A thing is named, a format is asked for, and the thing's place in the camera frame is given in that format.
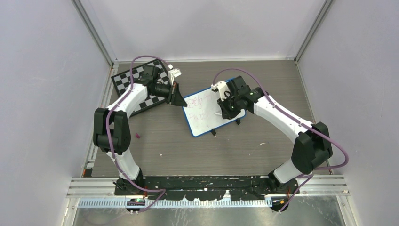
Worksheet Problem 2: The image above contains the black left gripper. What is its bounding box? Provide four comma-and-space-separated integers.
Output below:
152, 81, 188, 107

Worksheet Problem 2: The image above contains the blue framed whiteboard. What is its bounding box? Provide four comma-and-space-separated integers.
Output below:
183, 87, 246, 137

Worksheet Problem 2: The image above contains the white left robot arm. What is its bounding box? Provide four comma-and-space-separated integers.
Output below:
93, 65, 187, 195

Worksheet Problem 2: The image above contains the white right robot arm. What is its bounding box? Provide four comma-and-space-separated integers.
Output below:
211, 76, 333, 193

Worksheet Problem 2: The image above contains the black white chessboard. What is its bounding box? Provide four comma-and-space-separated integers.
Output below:
108, 59, 170, 116

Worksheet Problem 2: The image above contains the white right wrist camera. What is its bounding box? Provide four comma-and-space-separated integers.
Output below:
211, 81, 231, 102

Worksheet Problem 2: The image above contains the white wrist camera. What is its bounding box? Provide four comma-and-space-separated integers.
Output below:
211, 81, 231, 102
168, 65, 181, 84

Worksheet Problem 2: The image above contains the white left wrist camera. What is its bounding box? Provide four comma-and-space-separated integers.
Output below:
168, 65, 181, 84

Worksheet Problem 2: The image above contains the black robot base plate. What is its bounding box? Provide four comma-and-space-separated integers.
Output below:
114, 176, 298, 201

